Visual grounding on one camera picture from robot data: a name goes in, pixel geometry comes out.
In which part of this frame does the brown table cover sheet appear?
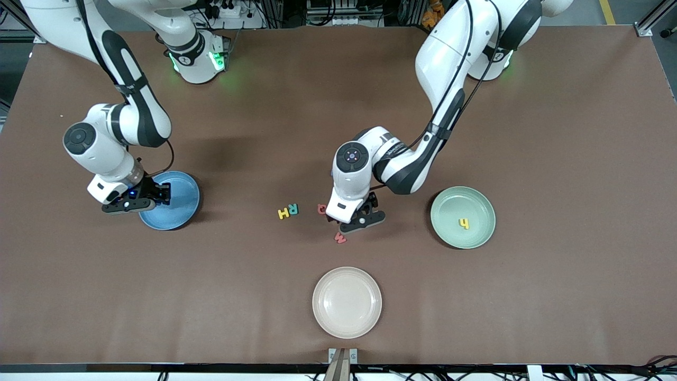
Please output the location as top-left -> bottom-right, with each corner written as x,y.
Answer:
0,25 -> 677,366

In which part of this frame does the metal table edge bracket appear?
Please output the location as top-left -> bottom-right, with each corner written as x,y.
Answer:
328,348 -> 359,381

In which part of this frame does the white power strip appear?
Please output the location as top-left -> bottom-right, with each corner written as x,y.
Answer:
214,0 -> 244,19

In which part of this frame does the green plate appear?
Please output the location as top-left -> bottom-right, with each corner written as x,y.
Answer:
430,186 -> 497,250

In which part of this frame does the black table edge rail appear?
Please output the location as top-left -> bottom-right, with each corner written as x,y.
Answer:
0,362 -> 677,374

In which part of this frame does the cream plate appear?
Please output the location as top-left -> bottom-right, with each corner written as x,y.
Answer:
312,266 -> 382,339

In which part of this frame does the tangle of floor cables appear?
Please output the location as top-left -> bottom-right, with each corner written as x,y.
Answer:
550,356 -> 677,381

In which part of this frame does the bag of orange items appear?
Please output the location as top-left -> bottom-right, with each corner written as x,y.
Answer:
422,0 -> 446,28

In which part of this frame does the aluminium frame profile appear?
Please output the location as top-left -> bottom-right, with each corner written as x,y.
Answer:
0,0 -> 51,44
635,0 -> 677,38

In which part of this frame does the blue plate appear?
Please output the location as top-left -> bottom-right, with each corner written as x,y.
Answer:
139,170 -> 201,231

